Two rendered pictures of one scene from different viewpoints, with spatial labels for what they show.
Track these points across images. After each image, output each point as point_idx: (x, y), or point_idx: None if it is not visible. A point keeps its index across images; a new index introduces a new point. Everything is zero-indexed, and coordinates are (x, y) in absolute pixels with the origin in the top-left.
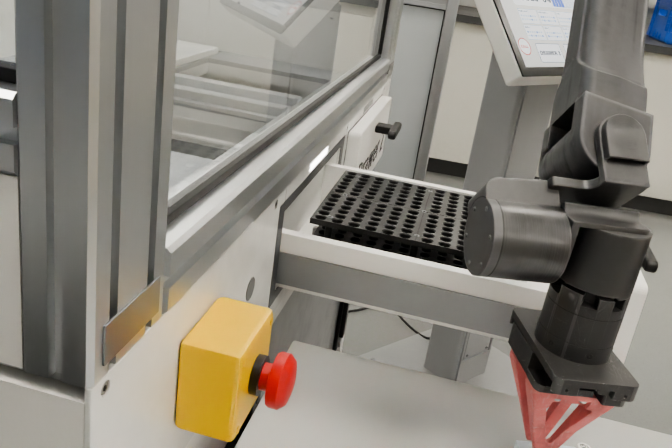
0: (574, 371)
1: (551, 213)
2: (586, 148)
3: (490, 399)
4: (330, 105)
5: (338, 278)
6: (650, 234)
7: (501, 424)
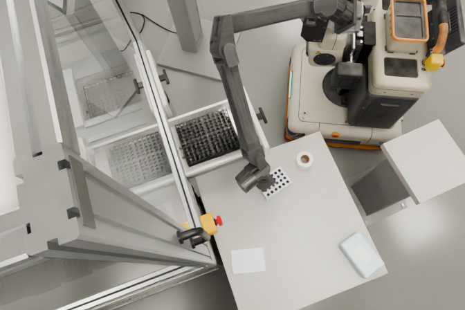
0: (264, 186)
1: (252, 178)
2: (253, 164)
3: (243, 162)
4: (167, 129)
5: (203, 172)
6: (270, 168)
7: None
